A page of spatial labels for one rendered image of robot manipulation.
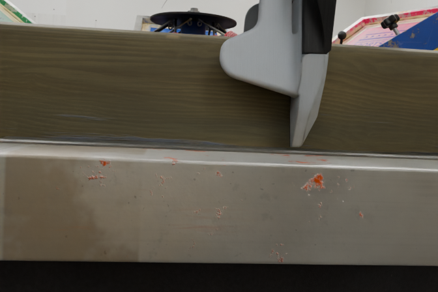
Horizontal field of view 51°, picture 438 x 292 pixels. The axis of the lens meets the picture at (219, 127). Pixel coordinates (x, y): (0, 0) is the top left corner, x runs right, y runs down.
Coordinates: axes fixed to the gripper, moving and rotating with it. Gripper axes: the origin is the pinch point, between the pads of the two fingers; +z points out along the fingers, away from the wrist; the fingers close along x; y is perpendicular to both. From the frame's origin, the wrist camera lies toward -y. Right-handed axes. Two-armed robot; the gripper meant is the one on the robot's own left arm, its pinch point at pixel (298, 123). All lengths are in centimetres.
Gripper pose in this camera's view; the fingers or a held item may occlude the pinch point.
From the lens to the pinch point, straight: 29.8
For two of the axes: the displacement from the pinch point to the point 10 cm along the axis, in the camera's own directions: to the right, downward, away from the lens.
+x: 1.1, 0.4, -9.9
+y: -9.9, -0.2, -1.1
